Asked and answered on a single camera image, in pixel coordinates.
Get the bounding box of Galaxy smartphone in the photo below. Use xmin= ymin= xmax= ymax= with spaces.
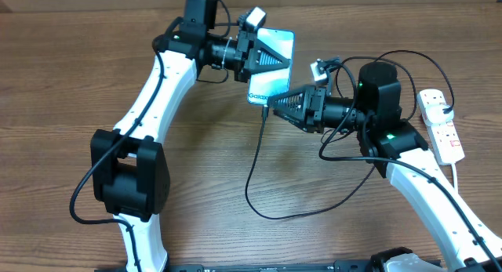
xmin=247 ymin=28 xmax=295 ymax=105

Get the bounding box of black charger cable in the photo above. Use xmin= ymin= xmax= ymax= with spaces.
xmin=244 ymin=49 xmax=456 ymax=221

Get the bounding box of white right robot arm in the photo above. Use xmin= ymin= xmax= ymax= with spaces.
xmin=267 ymin=61 xmax=501 ymax=271

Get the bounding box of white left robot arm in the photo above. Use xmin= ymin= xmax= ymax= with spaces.
xmin=83 ymin=0 xmax=295 ymax=271

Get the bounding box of white charger adapter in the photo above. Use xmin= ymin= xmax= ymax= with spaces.
xmin=422 ymin=104 xmax=454 ymax=126

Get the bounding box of white power strip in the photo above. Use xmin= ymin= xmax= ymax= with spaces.
xmin=417 ymin=89 xmax=465 ymax=165

